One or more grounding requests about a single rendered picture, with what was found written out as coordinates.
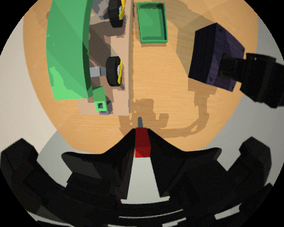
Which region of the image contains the red-headed pin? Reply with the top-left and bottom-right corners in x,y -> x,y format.
134,117 -> 151,158

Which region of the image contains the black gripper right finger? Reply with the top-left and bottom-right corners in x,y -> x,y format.
147,128 -> 222,197

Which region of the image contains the green trolley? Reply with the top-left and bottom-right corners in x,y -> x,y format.
46,0 -> 125,111

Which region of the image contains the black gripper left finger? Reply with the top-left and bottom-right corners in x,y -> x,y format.
61,128 -> 135,199

